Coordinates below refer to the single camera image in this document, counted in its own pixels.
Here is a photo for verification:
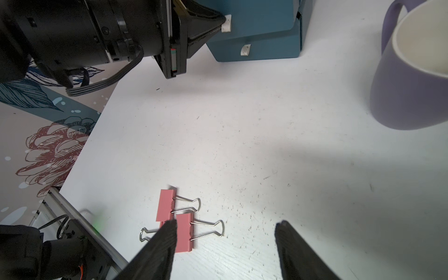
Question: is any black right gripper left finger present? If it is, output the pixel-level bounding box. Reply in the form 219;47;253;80
115;220;177;280

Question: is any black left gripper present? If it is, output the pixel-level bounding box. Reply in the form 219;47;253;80
154;1;226;79

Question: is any purple ceramic mug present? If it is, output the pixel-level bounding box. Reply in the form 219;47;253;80
370;0;448;130

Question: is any teal drawer cabinet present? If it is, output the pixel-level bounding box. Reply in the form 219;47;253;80
200;0;314;63

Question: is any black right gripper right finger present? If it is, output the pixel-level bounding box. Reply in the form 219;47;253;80
275;220;340;280

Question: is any pink binder clip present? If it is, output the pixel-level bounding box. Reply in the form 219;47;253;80
139;221;167;243
175;212;225;253
156;189;201;226

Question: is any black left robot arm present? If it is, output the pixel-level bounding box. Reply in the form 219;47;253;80
1;0;226;97

